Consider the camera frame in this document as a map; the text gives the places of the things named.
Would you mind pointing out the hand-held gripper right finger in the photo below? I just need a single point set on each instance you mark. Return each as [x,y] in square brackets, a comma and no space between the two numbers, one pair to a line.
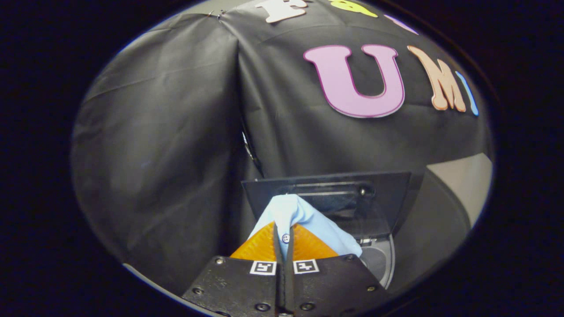
[335,286]

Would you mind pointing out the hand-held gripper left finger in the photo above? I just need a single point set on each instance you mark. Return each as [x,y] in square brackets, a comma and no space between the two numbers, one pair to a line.
[238,286]

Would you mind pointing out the light blue shirt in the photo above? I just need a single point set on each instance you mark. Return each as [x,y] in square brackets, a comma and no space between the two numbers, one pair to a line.
[291,211]

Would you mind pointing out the black backdrop cloth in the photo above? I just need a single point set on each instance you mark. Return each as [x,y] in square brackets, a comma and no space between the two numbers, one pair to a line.
[167,154]

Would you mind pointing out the white cabinet with dark top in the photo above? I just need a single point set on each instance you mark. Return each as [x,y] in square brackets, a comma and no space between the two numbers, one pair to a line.
[462,185]

